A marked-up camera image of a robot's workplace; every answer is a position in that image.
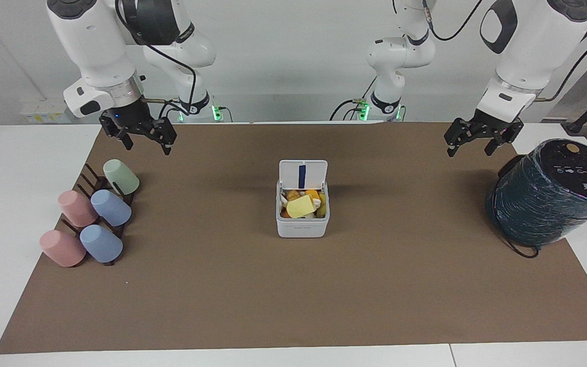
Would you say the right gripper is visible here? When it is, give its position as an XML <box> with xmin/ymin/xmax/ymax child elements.
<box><xmin>99</xmin><ymin>97</ymin><xmax>178</xmax><ymax>156</ymax></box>

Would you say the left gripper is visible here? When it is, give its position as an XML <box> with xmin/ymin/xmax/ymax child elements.
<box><xmin>444</xmin><ymin>109</ymin><xmax>524</xmax><ymax>158</ymax></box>

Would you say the yellow trash piece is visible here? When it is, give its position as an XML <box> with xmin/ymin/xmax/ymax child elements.
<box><xmin>286</xmin><ymin>196</ymin><xmax>317</xmax><ymax>219</ymax></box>

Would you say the white trash can with lid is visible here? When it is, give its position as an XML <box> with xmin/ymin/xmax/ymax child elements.
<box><xmin>276</xmin><ymin>160</ymin><xmax>331</xmax><ymax>239</ymax></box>

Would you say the green plastic cup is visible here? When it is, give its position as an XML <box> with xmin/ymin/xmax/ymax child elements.
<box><xmin>102</xmin><ymin>159</ymin><xmax>140</xmax><ymax>196</ymax></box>

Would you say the dark brown cup rack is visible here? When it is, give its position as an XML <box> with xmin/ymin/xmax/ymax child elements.
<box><xmin>60</xmin><ymin>163</ymin><xmax>136</xmax><ymax>267</ymax></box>

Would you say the blue plastic cup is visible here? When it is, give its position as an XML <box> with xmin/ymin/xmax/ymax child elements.
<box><xmin>79</xmin><ymin>224</ymin><xmax>124</xmax><ymax>264</ymax></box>
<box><xmin>91</xmin><ymin>189</ymin><xmax>132</xmax><ymax>227</ymax></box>

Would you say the dark round wrapped appliance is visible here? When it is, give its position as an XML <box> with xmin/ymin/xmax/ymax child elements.
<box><xmin>486</xmin><ymin>138</ymin><xmax>587</xmax><ymax>248</ymax></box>

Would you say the pink plastic cup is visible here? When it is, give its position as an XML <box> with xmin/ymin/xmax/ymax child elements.
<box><xmin>39</xmin><ymin>229</ymin><xmax>87</xmax><ymax>268</ymax></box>
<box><xmin>58</xmin><ymin>190</ymin><xmax>98</xmax><ymax>228</ymax></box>

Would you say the black cable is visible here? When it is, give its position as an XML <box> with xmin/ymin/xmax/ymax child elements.
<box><xmin>115</xmin><ymin>0</ymin><xmax>197</xmax><ymax>114</ymax></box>
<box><xmin>329</xmin><ymin>75</ymin><xmax>379</xmax><ymax>122</ymax></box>
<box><xmin>422</xmin><ymin>0</ymin><xmax>484</xmax><ymax>42</ymax></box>
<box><xmin>534</xmin><ymin>25</ymin><xmax>587</xmax><ymax>103</ymax></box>
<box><xmin>495</xmin><ymin>217</ymin><xmax>542</xmax><ymax>259</ymax></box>

